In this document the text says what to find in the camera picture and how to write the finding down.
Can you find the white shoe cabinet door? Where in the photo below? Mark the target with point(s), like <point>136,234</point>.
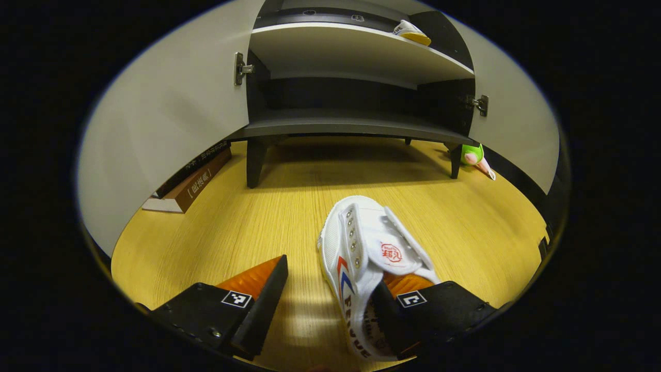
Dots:
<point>516,113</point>
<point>170,113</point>

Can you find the brown cover book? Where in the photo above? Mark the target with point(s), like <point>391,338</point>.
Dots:
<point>201,183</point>

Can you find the green and pink plush toy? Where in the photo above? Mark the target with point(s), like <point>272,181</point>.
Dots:
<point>472,155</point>

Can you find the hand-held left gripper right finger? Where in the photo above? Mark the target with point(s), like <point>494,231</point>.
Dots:
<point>387,315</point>

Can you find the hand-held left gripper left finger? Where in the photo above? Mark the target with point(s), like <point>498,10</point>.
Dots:
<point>261,310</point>

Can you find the dark cover book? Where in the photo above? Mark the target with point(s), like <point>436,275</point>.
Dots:
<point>193,165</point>

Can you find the white canvas shoe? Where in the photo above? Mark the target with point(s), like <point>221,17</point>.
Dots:
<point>410,32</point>
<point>356,243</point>

